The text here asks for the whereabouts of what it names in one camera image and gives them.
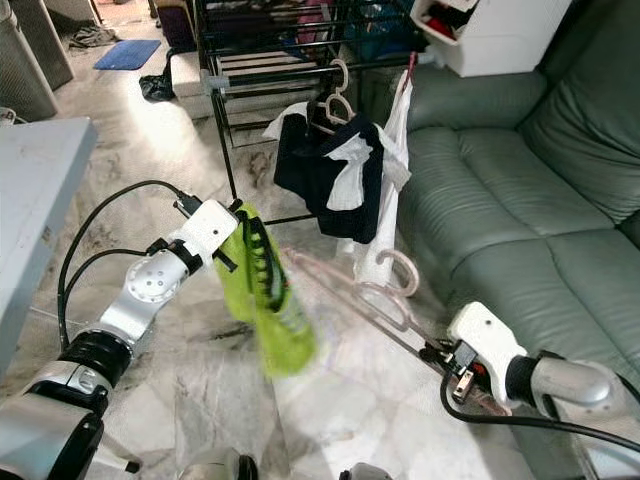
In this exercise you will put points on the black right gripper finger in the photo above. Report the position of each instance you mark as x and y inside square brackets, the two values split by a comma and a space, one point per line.
[438, 360]
[435, 347]

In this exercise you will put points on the lime green garment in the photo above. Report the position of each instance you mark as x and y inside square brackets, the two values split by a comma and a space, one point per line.
[275, 330]

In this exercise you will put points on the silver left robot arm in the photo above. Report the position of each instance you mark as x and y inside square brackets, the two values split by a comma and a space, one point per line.
[145, 290]

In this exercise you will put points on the red hanger hook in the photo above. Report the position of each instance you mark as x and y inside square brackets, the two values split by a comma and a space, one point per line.
[410, 72]

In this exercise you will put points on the black garment white pockets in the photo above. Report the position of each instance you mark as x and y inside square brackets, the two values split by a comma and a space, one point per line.
[305, 170]

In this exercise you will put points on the grey robot right leg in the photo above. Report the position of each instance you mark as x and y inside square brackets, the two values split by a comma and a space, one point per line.
[370, 474]

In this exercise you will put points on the grey robot leg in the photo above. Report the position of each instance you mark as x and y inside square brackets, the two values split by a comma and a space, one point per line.
[370, 474]
[215, 468]

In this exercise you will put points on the black metal clothes rack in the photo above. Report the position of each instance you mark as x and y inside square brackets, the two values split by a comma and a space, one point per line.
[214, 92]

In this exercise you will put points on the grey green leather sofa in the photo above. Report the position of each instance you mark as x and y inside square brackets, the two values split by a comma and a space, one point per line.
[510, 180]

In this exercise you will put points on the black bag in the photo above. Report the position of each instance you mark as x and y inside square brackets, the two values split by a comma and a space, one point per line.
[157, 88]

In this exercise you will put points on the light blue folding table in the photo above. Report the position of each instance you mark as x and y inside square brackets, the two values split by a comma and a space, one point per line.
[40, 200]

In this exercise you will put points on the white hanging garment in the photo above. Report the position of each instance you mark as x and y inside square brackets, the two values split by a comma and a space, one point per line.
[395, 150]

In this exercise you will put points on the grey robot left leg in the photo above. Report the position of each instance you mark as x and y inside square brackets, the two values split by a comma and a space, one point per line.
[215, 468]

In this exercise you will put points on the blue floor mat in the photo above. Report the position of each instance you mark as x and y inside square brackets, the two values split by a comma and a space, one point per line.
[127, 54]

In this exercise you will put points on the grey cloth heap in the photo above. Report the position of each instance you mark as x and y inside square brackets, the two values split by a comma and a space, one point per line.
[95, 35]

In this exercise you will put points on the grey ribbed bin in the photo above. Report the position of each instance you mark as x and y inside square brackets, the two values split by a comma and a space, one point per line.
[30, 70]

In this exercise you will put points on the blue fabric bag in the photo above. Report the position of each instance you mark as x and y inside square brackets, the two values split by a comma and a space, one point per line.
[378, 30]

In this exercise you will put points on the white storage box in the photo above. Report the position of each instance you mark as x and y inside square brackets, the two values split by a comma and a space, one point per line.
[510, 40]

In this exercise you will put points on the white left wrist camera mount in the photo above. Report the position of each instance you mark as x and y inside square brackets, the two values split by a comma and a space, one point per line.
[208, 228]

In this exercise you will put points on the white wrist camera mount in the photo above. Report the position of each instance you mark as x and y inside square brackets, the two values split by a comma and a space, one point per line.
[208, 228]
[488, 332]

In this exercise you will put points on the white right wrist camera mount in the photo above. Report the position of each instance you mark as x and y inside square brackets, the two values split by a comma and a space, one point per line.
[488, 332]

